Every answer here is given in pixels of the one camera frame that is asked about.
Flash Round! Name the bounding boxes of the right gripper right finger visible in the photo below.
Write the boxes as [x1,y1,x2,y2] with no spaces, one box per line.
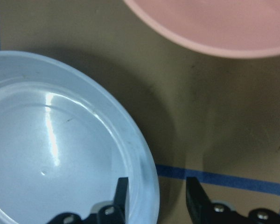
[186,177,280,224]

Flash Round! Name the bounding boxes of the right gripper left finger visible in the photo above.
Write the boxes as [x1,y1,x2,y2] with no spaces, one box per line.
[48,177,129,224]

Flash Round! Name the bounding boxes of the pink bowl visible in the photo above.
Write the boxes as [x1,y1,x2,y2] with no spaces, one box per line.
[126,0,280,58]

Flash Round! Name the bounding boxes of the blue plate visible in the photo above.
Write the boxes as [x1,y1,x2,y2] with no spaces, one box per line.
[0,51,160,224]

